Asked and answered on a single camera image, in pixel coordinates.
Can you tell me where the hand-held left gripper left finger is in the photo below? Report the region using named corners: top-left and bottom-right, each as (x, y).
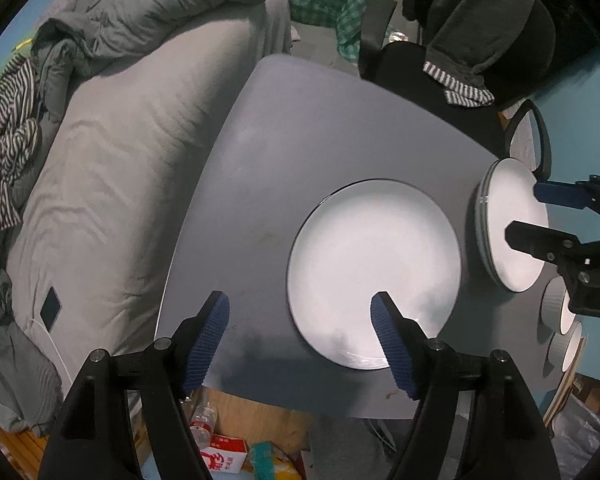
top-left (39, 290), bottom-right (231, 480)

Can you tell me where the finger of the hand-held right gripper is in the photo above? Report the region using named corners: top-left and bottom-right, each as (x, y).
top-left (505, 220), bottom-right (600, 277)
top-left (534, 175), bottom-right (600, 221)

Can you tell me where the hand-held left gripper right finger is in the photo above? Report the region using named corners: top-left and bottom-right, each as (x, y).
top-left (370, 291), bottom-right (561, 480)

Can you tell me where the white ribbed bowl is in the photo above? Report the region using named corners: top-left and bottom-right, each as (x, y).
top-left (547, 320), bottom-right (586, 374)
top-left (541, 276), bottom-right (578, 336)

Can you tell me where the large white plate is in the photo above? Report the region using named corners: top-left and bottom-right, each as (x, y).
top-left (286, 179), bottom-right (463, 372)

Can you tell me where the clear plastic bottle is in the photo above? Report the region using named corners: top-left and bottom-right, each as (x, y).
top-left (190, 387), bottom-right (219, 449)

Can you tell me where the red and white carton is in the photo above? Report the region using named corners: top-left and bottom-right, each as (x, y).
top-left (199, 435), bottom-right (248, 475)

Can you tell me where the green box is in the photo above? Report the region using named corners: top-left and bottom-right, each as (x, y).
top-left (250, 441), bottom-right (282, 480)

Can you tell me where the translucent plastic bag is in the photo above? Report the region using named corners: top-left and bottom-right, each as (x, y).
top-left (550, 394), bottom-right (600, 480)

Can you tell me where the dark smartphone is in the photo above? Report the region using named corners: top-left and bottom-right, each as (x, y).
top-left (40, 286), bottom-right (62, 332)

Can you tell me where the crumpled grey cloth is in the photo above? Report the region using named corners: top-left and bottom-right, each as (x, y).
top-left (0, 265), bottom-right (64, 436)

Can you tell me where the black office chair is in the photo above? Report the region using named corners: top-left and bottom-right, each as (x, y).
top-left (357, 0), bottom-right (556, 181)

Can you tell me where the grey bed mattress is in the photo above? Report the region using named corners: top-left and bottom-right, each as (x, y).
top-left (5, 0), bottom-right (293, 396)

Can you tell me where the dark grey garment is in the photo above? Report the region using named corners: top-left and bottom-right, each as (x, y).
top-left (402, 0), bottom-right (538, 88)

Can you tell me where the black and white striped garment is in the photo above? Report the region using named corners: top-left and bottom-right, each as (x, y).
top-left (0, 55), bottom-right (43, 236)

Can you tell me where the grey quilt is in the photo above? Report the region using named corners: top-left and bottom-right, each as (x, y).
top-left (30, 0), bottom-right (272, 136)

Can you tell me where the white charging cable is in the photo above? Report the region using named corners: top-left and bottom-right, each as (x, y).
top-left (30, 317), bottom-right (74, 386)

